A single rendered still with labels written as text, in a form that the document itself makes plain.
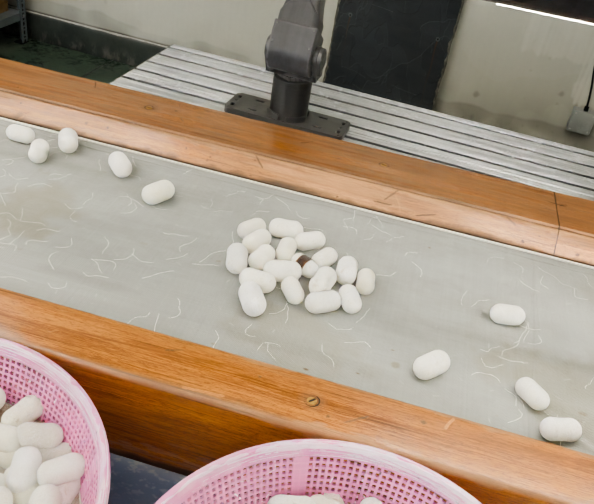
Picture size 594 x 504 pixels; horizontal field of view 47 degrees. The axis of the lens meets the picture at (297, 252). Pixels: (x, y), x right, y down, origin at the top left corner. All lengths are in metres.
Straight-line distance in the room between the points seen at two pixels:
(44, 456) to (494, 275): 0.46
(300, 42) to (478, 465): 0.71
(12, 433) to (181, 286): 0.20
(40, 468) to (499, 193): 0.58
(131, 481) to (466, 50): 2.32
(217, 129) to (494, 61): 1.94
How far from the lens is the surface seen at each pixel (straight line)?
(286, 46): 1.05
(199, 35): 2.96
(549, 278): 0.77
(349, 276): 0.65
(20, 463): 0.50
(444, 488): 0.48
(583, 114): 2.72
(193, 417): 0.51
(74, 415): 0.51
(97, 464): 0.47
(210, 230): 0.70
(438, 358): 0.58
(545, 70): 2.71
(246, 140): 0.83
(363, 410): 0.51
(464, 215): 0.79
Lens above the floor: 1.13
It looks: 35 degrees down
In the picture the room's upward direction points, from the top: 10 degrees clockwise
